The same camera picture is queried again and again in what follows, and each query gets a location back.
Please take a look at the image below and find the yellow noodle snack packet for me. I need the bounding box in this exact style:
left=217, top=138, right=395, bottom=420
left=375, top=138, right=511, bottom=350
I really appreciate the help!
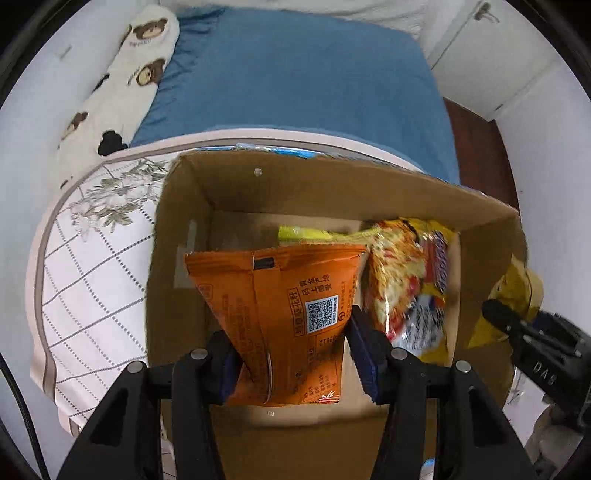
left=362, top=218, right=460, bottom=365

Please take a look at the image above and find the white door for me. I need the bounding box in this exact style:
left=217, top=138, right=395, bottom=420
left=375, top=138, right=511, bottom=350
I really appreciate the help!
left=418, top=0, right=561, bottom=121

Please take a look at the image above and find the floral checked tablecloth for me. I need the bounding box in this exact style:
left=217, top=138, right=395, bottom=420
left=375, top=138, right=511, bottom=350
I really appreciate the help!
left=28, top=134, right=432, bottom=437

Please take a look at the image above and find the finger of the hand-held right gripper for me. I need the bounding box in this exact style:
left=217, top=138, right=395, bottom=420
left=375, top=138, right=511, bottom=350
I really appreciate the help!
left=481, top=299, right=546, bottom=344

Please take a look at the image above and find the plain yellow snack packet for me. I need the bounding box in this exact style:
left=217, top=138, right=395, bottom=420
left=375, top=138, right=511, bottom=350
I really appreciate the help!
left=467, top=256, right=546, bottom=349

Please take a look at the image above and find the orange snack packet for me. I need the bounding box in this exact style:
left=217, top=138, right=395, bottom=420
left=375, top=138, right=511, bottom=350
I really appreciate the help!
left=185, top=244, right=370, bottom=408

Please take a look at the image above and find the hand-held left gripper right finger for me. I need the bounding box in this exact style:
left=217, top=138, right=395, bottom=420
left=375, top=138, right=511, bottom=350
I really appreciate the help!
left=344, top=305, right=539, bottom=480

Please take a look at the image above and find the blue bed sheet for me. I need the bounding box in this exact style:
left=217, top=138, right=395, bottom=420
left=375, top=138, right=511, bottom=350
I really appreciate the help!
left=131, top=4, right=460, bottom=183

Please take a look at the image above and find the yellow-green snack packet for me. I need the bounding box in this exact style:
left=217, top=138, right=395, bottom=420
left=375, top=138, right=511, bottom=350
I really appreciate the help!
left=277, top=225, right=370, bottom=247

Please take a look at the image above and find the bear print pillow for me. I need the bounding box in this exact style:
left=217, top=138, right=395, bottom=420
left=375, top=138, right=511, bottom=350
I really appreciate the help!
left=55, top=6, right=181, bottom=190

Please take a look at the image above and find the brown cardboard box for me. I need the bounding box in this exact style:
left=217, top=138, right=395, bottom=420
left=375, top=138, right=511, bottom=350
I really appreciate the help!
left=144, top=150, right=529, bottom=480

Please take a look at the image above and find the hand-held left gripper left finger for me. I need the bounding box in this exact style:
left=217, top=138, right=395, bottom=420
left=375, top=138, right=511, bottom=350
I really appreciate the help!
left=55, top=330, right=245, bottom=480

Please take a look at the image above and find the black cable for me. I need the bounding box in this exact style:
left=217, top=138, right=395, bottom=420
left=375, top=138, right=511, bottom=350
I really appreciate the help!
left=0, top=355, right=51, bottom=480

